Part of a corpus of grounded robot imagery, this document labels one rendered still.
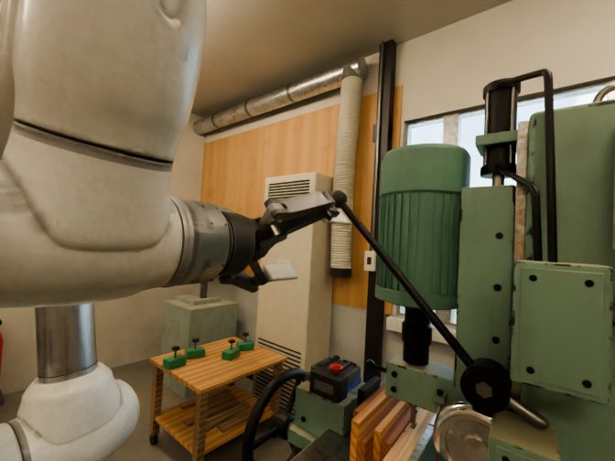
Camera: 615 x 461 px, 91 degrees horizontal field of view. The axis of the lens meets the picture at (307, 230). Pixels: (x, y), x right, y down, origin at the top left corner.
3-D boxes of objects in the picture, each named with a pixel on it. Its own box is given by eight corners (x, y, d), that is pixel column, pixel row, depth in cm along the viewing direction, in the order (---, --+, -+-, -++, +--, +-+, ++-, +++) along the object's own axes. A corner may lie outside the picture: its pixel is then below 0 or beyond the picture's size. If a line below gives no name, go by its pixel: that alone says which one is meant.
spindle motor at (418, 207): (393, 292, 75) (398, 168, 77) (471, 304, 65) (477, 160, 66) (361, 300, 61) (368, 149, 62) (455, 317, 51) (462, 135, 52)
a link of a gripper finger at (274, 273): (271, 279, 48) (268, 282, 48) (298, 276, 53) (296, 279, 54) (263, 264, 49) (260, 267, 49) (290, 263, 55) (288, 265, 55)
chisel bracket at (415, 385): (395, 391, 68) (397, 352, 68) (465, 414, 60) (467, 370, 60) (383, 403, 62) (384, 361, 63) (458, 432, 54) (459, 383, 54)
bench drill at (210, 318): (201, 363, 310) (212, 209, 316) (242, 383, 272) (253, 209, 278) (155, 378, 272) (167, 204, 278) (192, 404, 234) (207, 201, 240)
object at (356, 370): (328, 370, 83) (329, 350, 83) (364, 383, 76) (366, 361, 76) (298, 387, 72) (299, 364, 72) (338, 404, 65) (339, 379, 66)
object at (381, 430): (409, 412, 75) (411, 388, 76) (415, 413, 75) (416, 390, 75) (372, 460, 58) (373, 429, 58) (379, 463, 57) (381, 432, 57)
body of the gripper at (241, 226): (203, 292, 34) (262, 285, 42) (242, 242, 31) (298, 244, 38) (180, 242, 38) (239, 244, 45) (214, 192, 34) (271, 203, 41)
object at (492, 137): (480, 181, 61) (482, 99, 62) (528, 178, 57) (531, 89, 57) (473, 173, 55) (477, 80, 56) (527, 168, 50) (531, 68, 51)
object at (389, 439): (406, 425, 69) (407, 405, 70) (416, 429, 68) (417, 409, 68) (379, 464, 57) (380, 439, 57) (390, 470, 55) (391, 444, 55)
